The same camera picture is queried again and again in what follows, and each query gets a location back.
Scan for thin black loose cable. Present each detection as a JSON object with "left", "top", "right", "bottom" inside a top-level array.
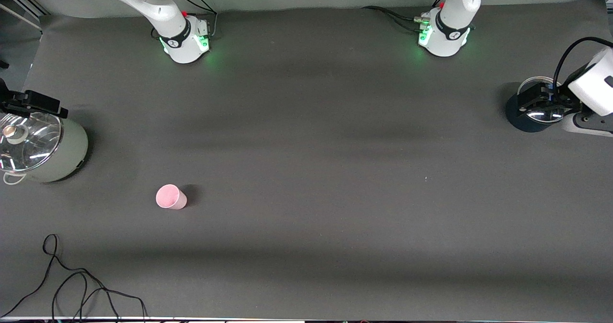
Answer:
[{"left": 0, "top": 234, "right": 148, "bottom": 320}]

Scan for glass lid with beige knob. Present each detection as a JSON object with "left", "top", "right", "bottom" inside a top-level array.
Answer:
[{"left": 0, "top": 111, "right": 64, "bottom": 173}]

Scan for glass lid with blue knob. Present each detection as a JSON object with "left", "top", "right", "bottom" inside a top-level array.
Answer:
[{"left": 524, "top": 77, "right": 568, "bottom": 123}]

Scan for dark blue saucepan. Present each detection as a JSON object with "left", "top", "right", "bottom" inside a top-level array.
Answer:
[{"left": 505, "top": 77, "right": 575, "bottom": 133}]

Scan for pink plastic cup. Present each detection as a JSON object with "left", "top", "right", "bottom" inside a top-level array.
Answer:
[{"left": 156, "top": 184, "right": 188, "bottom": 210}]

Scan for dark grey table cloth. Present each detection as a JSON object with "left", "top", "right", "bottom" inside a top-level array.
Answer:
[{"left": 0, "top": 0, "right": 613, "bottom": 320}]

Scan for aluminium frame rail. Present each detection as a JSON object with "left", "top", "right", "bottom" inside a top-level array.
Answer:
[{"left": 0, "top": 0, "right": 49, "bottom": 33}]

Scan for sage green cooking pot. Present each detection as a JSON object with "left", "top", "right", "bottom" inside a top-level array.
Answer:
[{"left": 2, "top": 100, "right": 89, "bottom": 185}]

